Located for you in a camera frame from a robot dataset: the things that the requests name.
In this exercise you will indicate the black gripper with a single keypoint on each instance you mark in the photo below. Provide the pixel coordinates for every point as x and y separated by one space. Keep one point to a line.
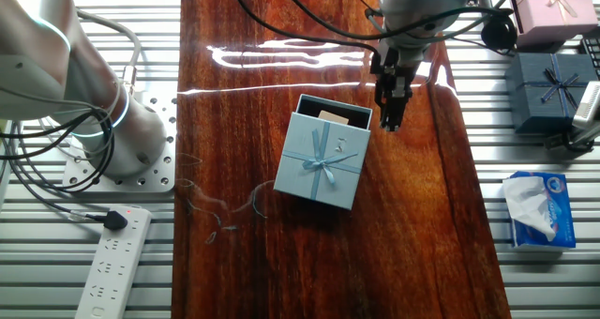
398 63

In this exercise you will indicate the light blue ribboned casing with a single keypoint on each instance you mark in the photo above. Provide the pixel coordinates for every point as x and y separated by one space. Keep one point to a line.
304 178

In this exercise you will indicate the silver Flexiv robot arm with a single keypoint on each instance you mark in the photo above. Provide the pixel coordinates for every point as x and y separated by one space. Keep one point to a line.
140 136

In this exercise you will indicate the light blue inner gift box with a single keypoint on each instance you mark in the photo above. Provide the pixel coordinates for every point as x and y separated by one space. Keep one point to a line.
319 106

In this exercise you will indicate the dark blue gift box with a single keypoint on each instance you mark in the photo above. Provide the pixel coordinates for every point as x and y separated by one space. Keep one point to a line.
534 98

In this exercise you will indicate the pink gift box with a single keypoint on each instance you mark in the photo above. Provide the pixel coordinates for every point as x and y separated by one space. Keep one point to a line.
548 16

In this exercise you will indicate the tan block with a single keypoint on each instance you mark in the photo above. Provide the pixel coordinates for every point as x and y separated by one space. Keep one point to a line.
334 117

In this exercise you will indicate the blue tissue pack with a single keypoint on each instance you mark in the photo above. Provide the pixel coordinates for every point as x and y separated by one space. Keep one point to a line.
560 216

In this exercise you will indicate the black keyboard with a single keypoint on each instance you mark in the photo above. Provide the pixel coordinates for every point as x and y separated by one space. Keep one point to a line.
593 51

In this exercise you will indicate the glossy brown wooden board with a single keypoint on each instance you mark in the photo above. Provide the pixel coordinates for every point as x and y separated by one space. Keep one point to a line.
262 262

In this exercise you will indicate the black power plug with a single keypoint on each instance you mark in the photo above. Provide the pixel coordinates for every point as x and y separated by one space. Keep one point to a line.
115 220

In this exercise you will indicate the white power strip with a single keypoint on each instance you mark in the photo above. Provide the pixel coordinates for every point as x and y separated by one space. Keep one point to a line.
112 267

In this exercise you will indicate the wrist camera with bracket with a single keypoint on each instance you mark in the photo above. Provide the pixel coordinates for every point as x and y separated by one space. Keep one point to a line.
499 34

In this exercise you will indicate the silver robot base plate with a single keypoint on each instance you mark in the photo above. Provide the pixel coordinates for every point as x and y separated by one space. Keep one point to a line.
161 176

